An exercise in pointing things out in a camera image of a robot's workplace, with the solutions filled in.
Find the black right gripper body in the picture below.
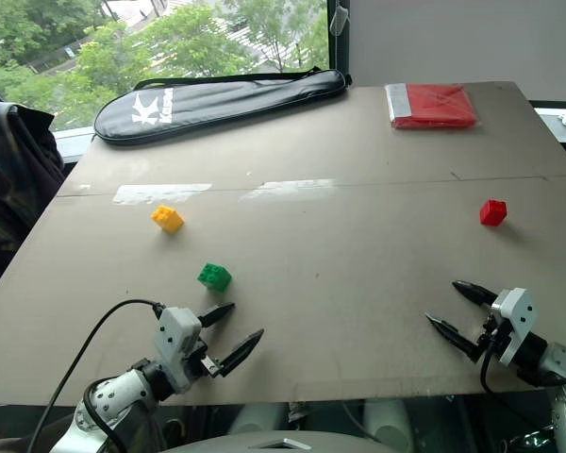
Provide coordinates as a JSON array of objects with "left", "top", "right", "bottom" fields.
[{"left": 475, "top": 304, "right": 512, "bottom": 361}]

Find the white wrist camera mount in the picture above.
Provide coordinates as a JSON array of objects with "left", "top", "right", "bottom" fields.
[
  {"left": 152, "top": 306, "right": 203, "bottom": 393},
  {"left": 491, "top": 287, "right": 534, "bottom": 366}
]

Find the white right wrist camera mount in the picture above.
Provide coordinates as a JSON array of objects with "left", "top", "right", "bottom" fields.
[{"left": 491, "top": 287, "right": 534, "bottom": 366}]

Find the red toy brick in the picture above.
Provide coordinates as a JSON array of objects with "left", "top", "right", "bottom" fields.
[{"left": 479, "top": 198, "right": 508, "bottom": 227}]

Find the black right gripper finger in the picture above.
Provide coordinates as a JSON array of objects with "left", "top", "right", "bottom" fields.
[
  {"left": 451, "top": 280, "right": 499, "bottom": 308},
  {"left": 424, "top": 312, "right": 483, "bottom": 363}
]

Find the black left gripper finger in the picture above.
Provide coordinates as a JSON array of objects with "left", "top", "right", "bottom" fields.
[
  {"left": 196, "top": 302, "right": 236, "bottom": 328},
  {"left": 216, "top": 328, "right": 265, "bottom": 378}
]

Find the yellow toy brick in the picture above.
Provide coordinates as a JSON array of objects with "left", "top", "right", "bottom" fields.
[{"left": 150, "top": 204, "right": 186, "bottom": 234}]

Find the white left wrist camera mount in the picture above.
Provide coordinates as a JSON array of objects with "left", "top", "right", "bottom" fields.
[{"left": 152, "top": 306, "right": 203, "bottom": 393}]

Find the grey hanging cord pull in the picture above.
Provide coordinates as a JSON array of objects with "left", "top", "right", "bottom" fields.
[{"left": 329, "top": 0, "right": 350, "bottom": 36}]

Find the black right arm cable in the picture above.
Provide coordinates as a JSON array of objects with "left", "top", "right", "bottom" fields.
[{"left": 478, "top": 329, "right": 539, "bottom": 416}]

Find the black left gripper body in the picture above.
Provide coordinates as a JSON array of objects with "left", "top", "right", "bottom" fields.
[{"left": 184, "top": 335, "right": 224, "bottom": 379}]

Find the black racket bag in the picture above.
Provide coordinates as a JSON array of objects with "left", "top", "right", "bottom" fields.
[{"left": 92, "top": 66, "right": 354, "bottom": 146}]

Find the green toy brick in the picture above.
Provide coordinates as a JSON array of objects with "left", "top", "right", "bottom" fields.
[{"left": 196, "top": 261, "right": 233, "bottom": 293}]

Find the red folded cloth packet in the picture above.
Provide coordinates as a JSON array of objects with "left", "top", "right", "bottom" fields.
[{"left": 384, "top": 82, "right": 478, "bottom": 130}]

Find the silver robot torso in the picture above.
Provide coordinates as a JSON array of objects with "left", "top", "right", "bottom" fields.
[{"left": 159, "top": 428, "right": 411, "bottom": 453}]

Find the white rounded robot leg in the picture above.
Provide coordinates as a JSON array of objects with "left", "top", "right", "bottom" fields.
[
  {"left": 228, "top": 401, "right": 289, "bottom": 435},
  {"left": 361, "top": 398, "right": 415, "bottom": 452}
]

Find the plaid jacket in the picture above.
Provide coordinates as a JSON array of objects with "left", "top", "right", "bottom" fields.
[{"left": 0, "top": 99, "right": 66, "bottom": 303}]

